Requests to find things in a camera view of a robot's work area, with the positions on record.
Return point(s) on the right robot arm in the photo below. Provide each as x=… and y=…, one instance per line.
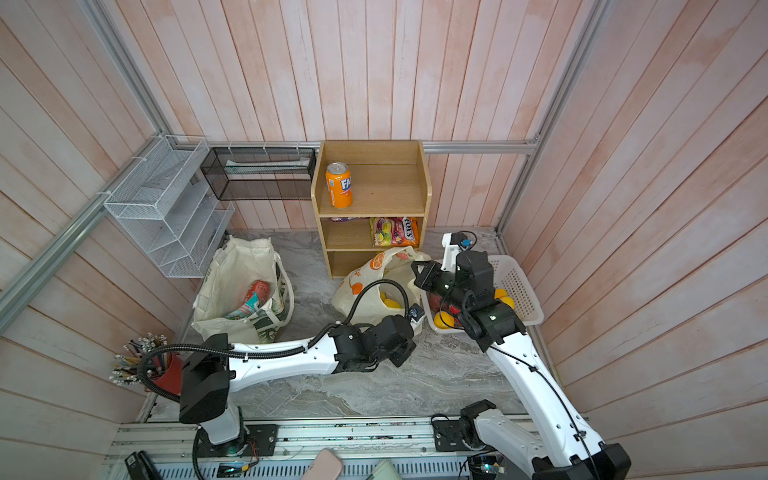
x=564, y=445

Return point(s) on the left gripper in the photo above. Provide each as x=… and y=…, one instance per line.
x=407, y=348

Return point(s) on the teal snack packet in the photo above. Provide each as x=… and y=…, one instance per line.
x=243, y=312

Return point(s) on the white plastic fruit basket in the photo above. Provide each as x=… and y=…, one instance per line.
x=507, y=276

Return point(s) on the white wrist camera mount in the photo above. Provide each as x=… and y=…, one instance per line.
x=454, y=243

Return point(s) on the red pencil cup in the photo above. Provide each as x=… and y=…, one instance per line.
x=164, y=370

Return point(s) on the white wire mesh rack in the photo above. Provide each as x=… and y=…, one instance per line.
x=168, y=208

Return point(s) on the pink phone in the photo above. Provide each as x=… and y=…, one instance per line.
x=326, y=466

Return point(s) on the cream canvas tote bag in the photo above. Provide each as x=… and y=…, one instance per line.
x=232, y=270

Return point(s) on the black mesh basket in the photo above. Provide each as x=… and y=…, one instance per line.
x=260, y=173

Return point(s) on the red cola can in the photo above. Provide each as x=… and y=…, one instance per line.
x=258, y=293

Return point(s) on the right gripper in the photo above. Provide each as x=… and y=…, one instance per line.
x=428, y=279

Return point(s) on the orange print plastic bag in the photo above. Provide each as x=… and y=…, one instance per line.
x=385, y=282

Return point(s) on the wooden two-tier shelf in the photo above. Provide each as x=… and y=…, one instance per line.
x=389, y=178

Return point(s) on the orange Fanta can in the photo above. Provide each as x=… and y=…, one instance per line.
x=338, y=180

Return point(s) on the colourful candy packet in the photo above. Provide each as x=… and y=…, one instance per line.
x=386, y=231

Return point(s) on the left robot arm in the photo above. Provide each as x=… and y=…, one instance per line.
x=218, y=367

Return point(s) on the orange snack packet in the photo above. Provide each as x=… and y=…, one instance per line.
x=406, y=232

